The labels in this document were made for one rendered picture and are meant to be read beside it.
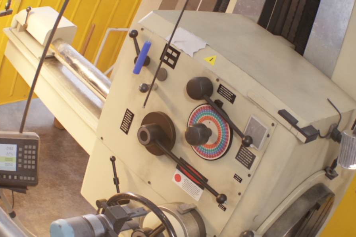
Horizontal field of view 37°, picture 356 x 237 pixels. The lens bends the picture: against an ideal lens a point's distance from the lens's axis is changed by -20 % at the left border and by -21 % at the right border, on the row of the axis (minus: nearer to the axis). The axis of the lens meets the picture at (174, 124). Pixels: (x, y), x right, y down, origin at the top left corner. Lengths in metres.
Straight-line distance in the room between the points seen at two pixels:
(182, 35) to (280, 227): 0.77
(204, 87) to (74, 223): 0.64
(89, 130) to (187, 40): 0.95
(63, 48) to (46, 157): 1.64
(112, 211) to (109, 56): 3.77
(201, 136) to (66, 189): 2.53
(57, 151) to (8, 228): 3.23
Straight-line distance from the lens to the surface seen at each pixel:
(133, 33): 2.22
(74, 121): 3.03
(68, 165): 4.69
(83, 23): 5.01
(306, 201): 2.21
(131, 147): 2.32
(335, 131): 2.14
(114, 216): 1.77
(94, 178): 2.52
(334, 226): 4.66
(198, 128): 1.99
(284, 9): 2.68
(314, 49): 2.54
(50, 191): 4.33
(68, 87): 3.06
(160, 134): 2.17
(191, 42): 2.14
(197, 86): 2.01
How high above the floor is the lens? 2.57
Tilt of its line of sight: 26 degrees down
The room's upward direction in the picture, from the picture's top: 22 degrees clockwise
